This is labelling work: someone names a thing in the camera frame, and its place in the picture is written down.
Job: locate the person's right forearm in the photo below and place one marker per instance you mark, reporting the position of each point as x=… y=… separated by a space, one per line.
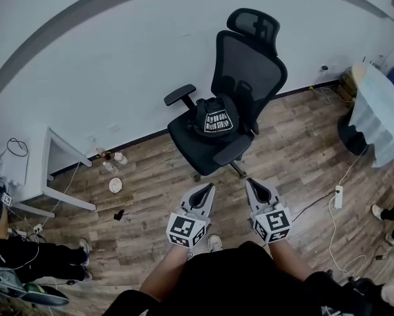
x=288 y=258

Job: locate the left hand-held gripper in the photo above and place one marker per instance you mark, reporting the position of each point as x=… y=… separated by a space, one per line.
x=187 y=227

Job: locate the black printed garment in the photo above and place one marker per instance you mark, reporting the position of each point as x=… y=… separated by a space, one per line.
x=216 y=118

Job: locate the round table with pale cloth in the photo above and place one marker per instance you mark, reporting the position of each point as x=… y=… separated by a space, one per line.
x=381 y=110

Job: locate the black mesh office chair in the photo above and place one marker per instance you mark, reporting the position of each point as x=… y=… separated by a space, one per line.
x=200 y=150

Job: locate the small brown bottle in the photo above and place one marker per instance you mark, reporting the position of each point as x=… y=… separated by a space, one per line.
x=104 y=154

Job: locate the white power strip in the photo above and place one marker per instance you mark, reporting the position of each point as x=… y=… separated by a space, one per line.
x=338 y=197

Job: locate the person's black clothing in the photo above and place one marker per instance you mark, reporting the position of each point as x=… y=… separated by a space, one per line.
x=236 y=285

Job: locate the white desk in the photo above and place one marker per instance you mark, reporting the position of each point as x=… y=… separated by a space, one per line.
x=35 y=163

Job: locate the person's left forearm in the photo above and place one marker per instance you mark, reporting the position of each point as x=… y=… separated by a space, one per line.
x=163 y=268

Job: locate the green and black shoe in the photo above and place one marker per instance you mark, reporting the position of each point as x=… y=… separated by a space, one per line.
x=45 y=295

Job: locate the small black floor object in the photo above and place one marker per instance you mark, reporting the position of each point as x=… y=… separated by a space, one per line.
x=118 y=214

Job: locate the clear plastic bottle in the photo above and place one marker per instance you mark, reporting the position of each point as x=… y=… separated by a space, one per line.
x=111 y=168
x=121 y=158

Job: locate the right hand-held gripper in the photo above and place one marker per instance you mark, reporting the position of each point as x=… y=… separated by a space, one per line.
x=272 y=224

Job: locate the person's white shoe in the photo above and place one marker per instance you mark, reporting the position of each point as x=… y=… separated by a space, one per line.
x=215 y=243

